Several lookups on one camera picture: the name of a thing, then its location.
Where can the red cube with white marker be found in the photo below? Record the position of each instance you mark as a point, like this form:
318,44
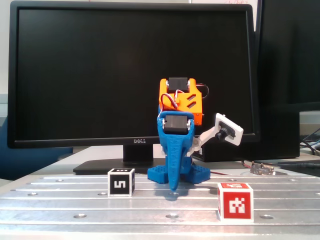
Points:
236,205

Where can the blue chair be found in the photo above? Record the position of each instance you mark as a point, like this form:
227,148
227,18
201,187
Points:
25,160

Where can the blue and orange robot arm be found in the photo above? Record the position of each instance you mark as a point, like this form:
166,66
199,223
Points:
192,110

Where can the white mounted wrist camera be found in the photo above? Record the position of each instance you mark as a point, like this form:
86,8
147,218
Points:
232,130

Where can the black Dell monitor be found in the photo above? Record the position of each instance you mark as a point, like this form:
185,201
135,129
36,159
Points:
75,75

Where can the black unbranded monitor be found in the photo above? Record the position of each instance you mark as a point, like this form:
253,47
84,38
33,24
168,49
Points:
295,50

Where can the black cube with white marker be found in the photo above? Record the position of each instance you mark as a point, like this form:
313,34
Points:
120,185

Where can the small bare circuit board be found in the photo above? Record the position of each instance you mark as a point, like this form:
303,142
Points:
261,169

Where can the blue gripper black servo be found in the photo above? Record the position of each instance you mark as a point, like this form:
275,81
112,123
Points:
175,140

